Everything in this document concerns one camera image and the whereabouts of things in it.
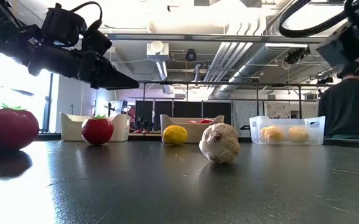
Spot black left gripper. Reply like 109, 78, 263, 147
26, 43, 140, 91

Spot black ceiling spotlight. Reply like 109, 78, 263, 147
284, 46, 311, 65

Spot white ceiling unit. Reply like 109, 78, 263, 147
146, 40, 170, 62

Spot person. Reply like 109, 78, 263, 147
317, 60, 359, 140

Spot black partition panels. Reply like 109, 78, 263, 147
134, 100, 232, 125

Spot white plastic basket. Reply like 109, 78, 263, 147
59, 111, 131, 142

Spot beige plastic basket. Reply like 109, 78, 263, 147
159, 114, 225, 144

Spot clear plastic basket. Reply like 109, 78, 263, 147
249, 115, 326, 146

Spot white toy garlic bulb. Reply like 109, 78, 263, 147
198, 123, 241, 164

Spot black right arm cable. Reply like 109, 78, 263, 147
278, 0, 354, 39

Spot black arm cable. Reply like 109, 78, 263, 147
278, 0, 354, 39
70, 1, 104, 32

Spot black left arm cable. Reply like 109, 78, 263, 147
70, 1, 104, 32

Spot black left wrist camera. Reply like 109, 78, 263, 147
40, 2, 113, 57

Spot black round ceiling camera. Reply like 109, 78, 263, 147
184, 49, 198, 62

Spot silver ventilation duct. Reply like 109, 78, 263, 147
218, 29, 295, 94

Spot black metal rack frame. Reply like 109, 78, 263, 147
140, 80, 332, 131

